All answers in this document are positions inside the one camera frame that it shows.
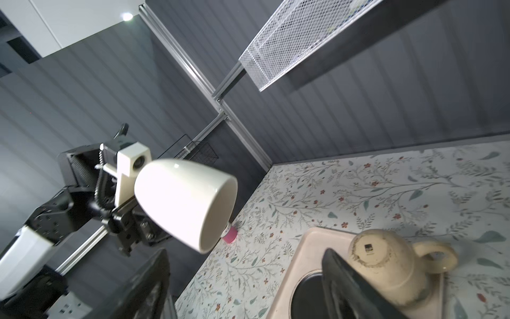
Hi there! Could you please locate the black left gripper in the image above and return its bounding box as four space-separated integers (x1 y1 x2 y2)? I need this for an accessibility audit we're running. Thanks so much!
58 137 171 255

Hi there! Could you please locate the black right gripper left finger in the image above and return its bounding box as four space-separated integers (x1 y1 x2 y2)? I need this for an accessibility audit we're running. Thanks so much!
85 249 170 318

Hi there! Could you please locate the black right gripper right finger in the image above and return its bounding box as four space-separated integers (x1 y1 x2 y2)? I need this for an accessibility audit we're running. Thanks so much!
321 248 406 318

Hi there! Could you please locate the white ceramic mug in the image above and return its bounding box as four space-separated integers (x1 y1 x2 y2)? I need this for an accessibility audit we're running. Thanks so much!
134 159 239 255

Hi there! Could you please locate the pink ceramic mug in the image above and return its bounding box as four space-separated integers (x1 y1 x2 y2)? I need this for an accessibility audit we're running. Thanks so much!
221 223 238 244

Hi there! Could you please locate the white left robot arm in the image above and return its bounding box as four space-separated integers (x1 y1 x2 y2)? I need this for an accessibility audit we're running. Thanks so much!
1 133 169 318

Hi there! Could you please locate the black floral mug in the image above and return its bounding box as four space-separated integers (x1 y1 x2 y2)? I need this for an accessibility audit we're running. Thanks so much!
290 271 329 319

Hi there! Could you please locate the beige plastic tray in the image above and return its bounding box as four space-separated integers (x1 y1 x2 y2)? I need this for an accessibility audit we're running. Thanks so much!
267 227 445 318

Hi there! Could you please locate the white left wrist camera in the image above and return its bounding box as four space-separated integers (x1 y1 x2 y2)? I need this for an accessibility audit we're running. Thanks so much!
114 142 152 207

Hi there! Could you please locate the black wire basket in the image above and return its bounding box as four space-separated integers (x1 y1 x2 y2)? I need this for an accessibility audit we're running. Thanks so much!
158 134 219 166

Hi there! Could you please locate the white wire basket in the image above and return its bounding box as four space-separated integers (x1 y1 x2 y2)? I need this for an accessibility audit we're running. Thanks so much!
239 0 382 92

